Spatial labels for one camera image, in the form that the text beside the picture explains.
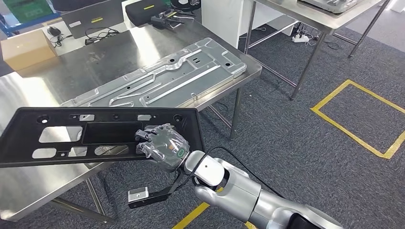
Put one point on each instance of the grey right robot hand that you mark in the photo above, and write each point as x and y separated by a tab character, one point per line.
164	148

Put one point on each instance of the black plastic panel part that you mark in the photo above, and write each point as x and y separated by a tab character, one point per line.
19	151

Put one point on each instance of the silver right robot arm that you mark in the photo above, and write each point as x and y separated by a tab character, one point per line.
243	192

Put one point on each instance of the steel workbench table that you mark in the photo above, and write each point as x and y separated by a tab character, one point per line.
110	50
316	20

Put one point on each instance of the stamped metal plate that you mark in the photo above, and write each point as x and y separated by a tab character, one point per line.
332	4
177	72

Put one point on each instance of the black case yellow stripe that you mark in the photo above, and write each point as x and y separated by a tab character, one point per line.
142	14

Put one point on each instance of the white desk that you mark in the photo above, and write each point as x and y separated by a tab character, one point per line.
71	44

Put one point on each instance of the white cabinet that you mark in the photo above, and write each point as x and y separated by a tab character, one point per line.
218	19

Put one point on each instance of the black office chair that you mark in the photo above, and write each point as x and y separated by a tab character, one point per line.
185	4

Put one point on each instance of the grey laptop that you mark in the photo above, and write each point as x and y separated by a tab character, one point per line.
91	19

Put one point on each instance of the black computer mouse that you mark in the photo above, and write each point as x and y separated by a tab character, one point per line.
53	31

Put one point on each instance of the cardboard box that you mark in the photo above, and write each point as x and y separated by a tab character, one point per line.
28	50

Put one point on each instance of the white power strip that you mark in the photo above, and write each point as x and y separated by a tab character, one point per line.
300	38

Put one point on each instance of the green plastic crate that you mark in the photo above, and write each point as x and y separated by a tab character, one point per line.
28	9

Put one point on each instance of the black camera bracket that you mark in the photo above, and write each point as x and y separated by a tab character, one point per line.
158	197

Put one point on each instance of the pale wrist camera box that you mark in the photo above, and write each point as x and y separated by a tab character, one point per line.
138	194

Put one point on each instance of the blue metal frame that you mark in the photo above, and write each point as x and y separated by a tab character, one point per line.
12	28

